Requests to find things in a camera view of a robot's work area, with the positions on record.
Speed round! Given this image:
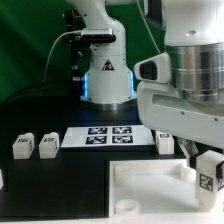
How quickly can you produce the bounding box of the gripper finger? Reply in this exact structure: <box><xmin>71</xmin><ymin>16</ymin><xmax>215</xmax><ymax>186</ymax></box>
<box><xmin>215</xmin><ymin>160</ymin><xmax>224</xmax><ymax>181</ymax></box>

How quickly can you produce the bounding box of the black cable bundle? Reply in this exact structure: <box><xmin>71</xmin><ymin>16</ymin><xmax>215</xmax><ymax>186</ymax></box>
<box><xmin>0</xmin><ymin>79</ymin><xmax>84</xmax><ymax>108</ymax></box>

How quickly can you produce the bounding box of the white square tabletop tray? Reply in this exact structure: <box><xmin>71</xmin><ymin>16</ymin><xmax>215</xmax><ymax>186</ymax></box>
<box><xmin>109</xmin><ymin>159</ymin><xmax>224</xmax><ymax>224</ymax></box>

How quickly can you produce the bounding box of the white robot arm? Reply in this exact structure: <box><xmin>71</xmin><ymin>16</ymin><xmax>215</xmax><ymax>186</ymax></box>
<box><xmin>67</xmin><ymin>0</ymin><xmax>224</xmax><ymax>148</ymax></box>

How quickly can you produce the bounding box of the white sheet with fiducial markers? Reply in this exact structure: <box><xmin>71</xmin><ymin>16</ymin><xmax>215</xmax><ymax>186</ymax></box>
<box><xmin>62</xmin><ymin>125</ymin><xmax>154</xmax><ymax>148</ymax></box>

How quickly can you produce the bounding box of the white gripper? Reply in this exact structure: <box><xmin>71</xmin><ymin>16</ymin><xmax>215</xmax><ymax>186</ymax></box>
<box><xmin>137</xmin><ymin>81</ymin><xmax>224</xmax><ymax>168</ymax></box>

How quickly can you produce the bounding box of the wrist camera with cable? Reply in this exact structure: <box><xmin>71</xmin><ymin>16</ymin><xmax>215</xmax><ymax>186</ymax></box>
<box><xmin>81</xmin><ymin>28</ymin><xmax>116</xmax><ymax>43</ymax></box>

